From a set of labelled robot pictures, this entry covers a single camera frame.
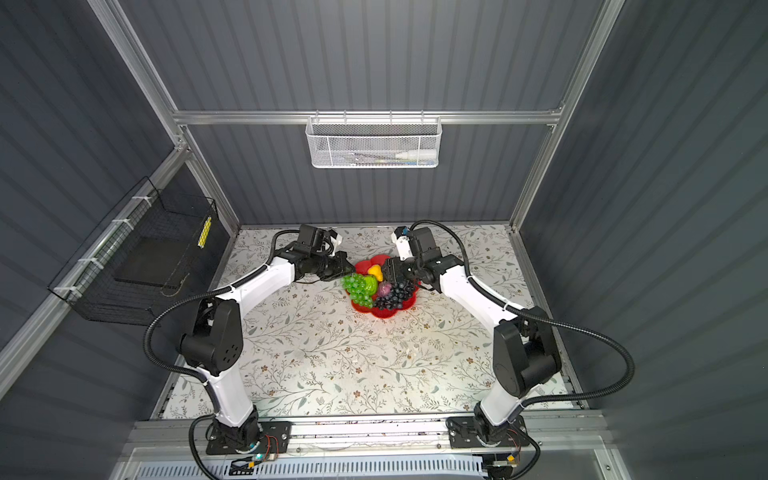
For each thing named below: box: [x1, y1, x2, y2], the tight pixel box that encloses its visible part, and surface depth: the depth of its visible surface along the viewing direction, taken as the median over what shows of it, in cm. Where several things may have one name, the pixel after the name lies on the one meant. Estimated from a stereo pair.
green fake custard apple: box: [364, 275, 378, 295], surface depth 98 cm
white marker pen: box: [395, 151, 438, 160], surface depth 93 cm
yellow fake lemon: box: [367, 264, 383, 282], surface depth 103 cm
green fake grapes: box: [341, 273, 373, 309], surface depth 94 cm
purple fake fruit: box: [377, 282, 392, 298], surface depth 98 cm
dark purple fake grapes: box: [373, 280, 415, 310], surface depth 96 cm
